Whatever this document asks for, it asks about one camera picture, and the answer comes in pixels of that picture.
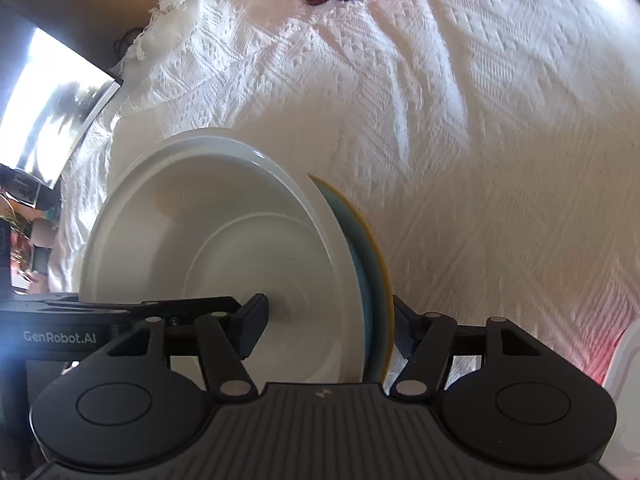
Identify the black monitor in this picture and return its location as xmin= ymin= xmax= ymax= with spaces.
xmin=0 ymin=3 xmax=122 ymax=188

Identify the white plastic bowl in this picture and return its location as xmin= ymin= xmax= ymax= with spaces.
xmin=79 ymin=129 xmax=367 ymax=384

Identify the yellow plate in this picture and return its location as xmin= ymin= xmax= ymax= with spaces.
xmin=307 ymin=173 xmax=396 ymax=380

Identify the white textured tablecloth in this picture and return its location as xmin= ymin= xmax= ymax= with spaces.
xmin=49 ymin=0 xmax=639 ymax=380

